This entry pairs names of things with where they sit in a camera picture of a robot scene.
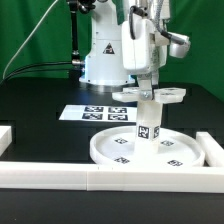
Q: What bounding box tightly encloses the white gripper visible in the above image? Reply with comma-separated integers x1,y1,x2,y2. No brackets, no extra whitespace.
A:
122,17,167,100

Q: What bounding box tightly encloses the white cross table base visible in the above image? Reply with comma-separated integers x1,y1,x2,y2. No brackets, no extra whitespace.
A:
112,87,186,104

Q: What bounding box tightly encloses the white round table top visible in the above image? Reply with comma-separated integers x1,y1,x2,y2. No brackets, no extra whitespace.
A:
90,126,205,167

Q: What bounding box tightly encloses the white marker sheet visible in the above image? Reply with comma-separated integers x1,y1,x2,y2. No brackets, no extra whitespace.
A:
59,105,137,122

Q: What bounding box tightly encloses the white right fence bar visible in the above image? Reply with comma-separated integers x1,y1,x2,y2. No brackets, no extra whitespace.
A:
196,132,224,167

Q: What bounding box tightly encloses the white fence bar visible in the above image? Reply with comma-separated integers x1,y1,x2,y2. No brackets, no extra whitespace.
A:
0,162,224,193
196,132,224,167

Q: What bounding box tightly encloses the white left fence block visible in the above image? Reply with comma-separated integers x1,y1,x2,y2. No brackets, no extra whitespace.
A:
0,126,12,156

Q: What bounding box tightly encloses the white front fence bar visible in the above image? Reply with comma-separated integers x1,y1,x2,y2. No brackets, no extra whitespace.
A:
0,162,224,193

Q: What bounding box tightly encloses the black cable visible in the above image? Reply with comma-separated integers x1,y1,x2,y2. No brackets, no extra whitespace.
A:
0,61,74,84

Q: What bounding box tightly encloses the grey cable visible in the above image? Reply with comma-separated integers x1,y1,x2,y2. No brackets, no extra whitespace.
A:
1,0,60,80

